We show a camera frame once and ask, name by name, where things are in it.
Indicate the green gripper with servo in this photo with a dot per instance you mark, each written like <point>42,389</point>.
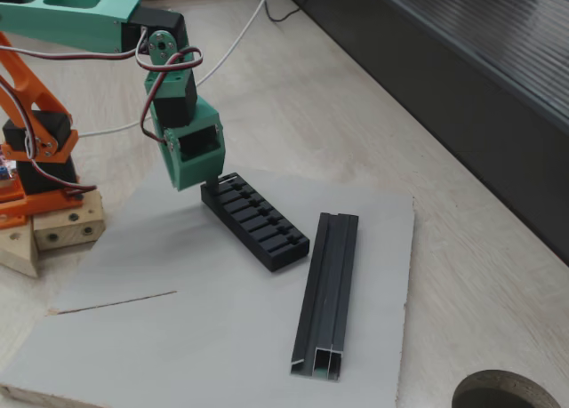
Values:
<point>196,170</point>

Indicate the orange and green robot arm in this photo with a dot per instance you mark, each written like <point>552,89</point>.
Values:
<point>80,23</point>

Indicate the black slotted rack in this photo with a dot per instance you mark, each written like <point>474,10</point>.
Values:
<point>262,237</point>

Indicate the wooden base plank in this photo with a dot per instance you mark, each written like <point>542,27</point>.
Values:
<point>18,252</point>

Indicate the wooden block with screw holes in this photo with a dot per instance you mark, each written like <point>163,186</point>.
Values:
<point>66,234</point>

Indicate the grey painted wooden board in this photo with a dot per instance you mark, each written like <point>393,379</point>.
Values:
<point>178,337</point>

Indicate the red controller circuit board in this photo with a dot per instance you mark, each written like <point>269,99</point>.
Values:
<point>5,170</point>

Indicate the black aluminium profile rail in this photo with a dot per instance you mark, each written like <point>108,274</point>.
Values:
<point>329,292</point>

